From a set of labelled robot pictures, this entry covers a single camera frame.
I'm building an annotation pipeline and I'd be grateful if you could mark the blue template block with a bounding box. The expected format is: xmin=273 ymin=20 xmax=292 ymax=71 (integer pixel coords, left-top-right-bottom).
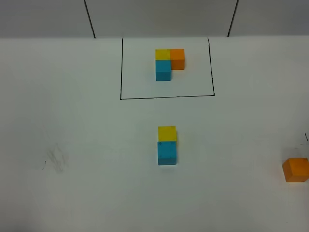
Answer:
xmin=155 ymin=60 xmax=171 ymax=81

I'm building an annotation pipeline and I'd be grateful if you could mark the orange loose block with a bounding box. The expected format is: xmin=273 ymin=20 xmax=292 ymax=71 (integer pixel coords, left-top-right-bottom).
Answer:
xmin=282 ymin=158 xmax=309 ymax=182

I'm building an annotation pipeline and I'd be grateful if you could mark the yellow template block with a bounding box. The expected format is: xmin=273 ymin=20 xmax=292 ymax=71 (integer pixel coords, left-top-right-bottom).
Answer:
xmin=155 ymin=49 xmax=170 ymax=60

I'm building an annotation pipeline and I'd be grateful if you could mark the orange template block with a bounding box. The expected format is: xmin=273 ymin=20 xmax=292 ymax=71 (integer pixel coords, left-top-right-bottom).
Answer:
xmin=170 ymin=49 xmax=185 ymax=70

